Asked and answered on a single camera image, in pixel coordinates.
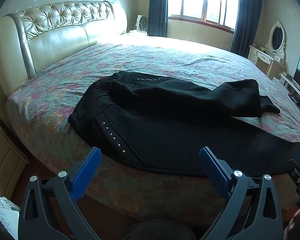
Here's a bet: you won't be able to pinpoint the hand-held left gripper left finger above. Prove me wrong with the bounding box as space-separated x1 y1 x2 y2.
18 147 102 240

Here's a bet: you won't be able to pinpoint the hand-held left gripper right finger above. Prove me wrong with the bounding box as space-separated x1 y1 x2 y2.
199 146 283 240

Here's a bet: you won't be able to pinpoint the black pants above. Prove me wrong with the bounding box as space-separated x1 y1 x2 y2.
67 71 300 178

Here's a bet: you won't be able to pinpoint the person's right hand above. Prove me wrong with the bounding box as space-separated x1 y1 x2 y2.
284 209 300 240

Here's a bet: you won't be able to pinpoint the white television stand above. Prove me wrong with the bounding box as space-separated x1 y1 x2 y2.
272 72 300 123

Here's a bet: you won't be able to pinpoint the cream bedside drawer cabinet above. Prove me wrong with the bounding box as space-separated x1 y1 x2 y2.
0 107 32 200

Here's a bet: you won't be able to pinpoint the white printed paper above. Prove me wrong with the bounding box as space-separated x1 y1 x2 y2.
0 187 20 240

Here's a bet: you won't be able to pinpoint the white dressing table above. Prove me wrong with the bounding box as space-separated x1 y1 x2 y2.
247 44 285 79

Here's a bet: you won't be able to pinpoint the bed with floral cover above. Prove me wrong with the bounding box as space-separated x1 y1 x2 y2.
4 34 300 227

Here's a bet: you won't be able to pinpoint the white oval vanity mirror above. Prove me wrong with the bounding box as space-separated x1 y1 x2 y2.
265 20 288 60

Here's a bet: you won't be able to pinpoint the cream tufted headboard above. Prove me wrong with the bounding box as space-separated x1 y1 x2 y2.
0 0 128 98

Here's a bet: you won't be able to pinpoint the dark blue curtain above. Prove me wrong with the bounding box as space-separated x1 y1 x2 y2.
148 0 168 37
230 0 265 58

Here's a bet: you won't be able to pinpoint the white desk fan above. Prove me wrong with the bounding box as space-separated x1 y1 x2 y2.
136 14 148 32

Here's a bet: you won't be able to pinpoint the wooden framed window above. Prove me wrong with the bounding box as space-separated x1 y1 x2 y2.
167 0 240 32

